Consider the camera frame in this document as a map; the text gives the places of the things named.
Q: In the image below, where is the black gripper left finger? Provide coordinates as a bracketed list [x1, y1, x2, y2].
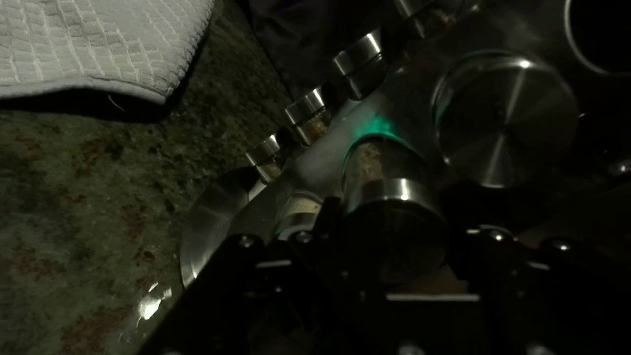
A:
[304, 194, 353, 294]

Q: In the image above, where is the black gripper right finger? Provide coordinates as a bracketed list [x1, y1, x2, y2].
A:
[438, 188, 491, 289]

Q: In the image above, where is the small steel cup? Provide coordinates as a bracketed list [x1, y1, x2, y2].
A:
[339, 139, 450, 287]

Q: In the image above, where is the stainless steel spice rack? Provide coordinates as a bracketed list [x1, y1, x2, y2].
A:
[176, 0, 631, 294]

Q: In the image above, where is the black curtain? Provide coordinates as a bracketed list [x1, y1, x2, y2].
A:
[239, 0, 403, 91]

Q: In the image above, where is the grey waffle dish towel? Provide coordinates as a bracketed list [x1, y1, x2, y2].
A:
[0, 0, 219, 107]

